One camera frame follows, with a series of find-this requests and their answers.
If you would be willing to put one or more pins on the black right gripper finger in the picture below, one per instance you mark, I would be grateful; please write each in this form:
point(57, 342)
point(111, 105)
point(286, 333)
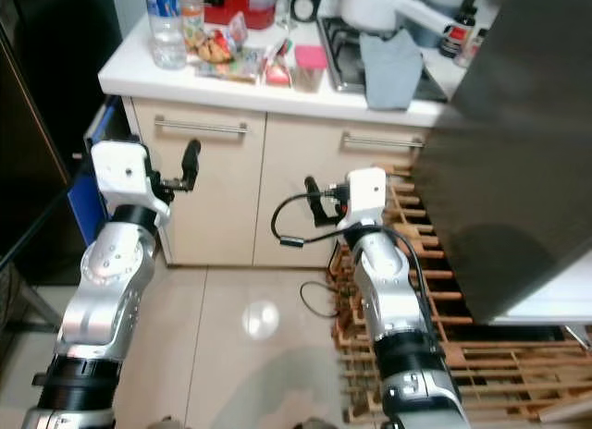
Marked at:
point(313, 193)

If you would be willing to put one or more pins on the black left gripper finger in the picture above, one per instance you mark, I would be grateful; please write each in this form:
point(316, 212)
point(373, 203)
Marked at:
point(191, 161)

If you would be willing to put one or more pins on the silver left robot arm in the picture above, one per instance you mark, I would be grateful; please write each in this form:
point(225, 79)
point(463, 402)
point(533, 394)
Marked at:
point(106, 281)

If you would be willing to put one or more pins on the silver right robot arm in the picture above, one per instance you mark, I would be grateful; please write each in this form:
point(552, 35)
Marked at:
point(388, 290)

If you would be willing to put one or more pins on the cream kitchen cabinet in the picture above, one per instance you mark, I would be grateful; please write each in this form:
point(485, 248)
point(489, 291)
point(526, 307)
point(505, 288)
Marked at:
point(268, 216)

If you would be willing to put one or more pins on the blue board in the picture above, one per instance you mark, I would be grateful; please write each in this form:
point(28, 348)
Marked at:
point(88, 198)

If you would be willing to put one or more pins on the flat clear snack packet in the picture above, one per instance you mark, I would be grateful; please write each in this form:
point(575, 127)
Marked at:
point(231, 71)

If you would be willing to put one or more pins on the clear bag of brown snacks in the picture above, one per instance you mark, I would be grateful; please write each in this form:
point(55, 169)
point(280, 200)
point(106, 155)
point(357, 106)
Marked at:
point(211, 48)

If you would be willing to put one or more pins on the clear plastic water bottle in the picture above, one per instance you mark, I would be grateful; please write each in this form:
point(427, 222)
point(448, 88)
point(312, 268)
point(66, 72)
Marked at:
point(166, 31)

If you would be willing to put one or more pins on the small red white sachet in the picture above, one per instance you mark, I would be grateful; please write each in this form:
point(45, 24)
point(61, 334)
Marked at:
point(237, 29)

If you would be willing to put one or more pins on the grey cloth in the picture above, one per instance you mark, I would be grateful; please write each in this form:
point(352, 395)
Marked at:
point(391, 71)

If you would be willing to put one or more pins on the black gas stove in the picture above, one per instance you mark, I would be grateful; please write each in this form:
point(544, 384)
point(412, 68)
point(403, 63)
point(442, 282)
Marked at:
point(342, 50)

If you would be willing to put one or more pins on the small bottle with orange label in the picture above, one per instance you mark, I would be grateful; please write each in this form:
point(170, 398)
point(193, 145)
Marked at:
point(192, 11)

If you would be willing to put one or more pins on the tall black appliance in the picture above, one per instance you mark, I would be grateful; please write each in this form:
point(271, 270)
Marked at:
point(46, 96)

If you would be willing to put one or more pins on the red container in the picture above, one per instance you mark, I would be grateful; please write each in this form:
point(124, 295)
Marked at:
point(236, 8)

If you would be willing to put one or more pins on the clear drinking glass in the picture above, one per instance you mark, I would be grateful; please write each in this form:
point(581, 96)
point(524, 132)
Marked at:
point(284, 8)

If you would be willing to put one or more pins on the small black clock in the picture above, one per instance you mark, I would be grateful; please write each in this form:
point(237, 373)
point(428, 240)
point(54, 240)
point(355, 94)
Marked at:
point(305, 4)

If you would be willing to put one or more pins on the dark sauce bottle red label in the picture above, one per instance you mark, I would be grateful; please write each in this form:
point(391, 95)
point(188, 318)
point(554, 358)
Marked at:
point(455, 34)

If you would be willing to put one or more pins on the small sauce bottle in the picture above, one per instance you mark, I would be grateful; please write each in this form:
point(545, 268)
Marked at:
point(474, 48)

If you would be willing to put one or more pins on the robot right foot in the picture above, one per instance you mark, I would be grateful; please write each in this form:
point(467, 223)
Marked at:
point(319, 424)

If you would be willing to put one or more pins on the wooden slatted rack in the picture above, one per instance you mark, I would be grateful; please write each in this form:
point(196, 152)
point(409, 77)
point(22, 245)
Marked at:
point(518, 373)

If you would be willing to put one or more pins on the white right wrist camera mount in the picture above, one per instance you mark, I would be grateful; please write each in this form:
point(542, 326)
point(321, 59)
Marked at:
point(365, 193)

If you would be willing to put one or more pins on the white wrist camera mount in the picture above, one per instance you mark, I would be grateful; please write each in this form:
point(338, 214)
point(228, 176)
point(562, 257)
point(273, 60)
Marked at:
point(125, 175)
point(365, 193)

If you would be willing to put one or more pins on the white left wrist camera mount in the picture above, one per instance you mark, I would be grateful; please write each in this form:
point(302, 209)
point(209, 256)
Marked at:
point(125, 175)

